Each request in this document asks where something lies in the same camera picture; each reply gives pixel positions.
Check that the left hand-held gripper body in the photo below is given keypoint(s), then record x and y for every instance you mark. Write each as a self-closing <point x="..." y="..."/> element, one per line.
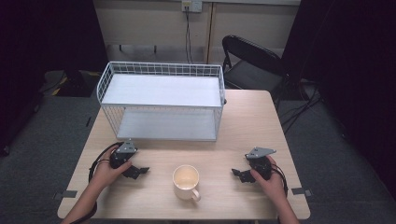
<point x="124" y="149"/>

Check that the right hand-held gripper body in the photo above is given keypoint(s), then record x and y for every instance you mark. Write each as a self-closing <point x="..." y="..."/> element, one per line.
<point x="261" y="165"/>

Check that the person's right hand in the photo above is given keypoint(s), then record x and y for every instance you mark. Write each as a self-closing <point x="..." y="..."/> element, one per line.
<point x="272" y="186"/>

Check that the person's left hand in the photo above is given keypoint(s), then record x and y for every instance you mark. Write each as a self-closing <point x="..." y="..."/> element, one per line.
<point x="106" y="174"/>

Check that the white cup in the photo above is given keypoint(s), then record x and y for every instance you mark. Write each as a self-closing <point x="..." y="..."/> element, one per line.
<point x="186" y="182"/>

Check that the black stand base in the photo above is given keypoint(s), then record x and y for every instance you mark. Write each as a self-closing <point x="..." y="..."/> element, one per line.
<point x="77" y="84"/>

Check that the black folding chair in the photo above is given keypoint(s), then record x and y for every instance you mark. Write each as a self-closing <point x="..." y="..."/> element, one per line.
<point x="252" y="71"/>

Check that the black curtain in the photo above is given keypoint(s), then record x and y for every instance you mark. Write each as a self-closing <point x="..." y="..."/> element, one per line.
<point x="355" y="77"/>

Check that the white wall socket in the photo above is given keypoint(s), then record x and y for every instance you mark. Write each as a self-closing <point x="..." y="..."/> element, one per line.
<point x="191" y="5"/>

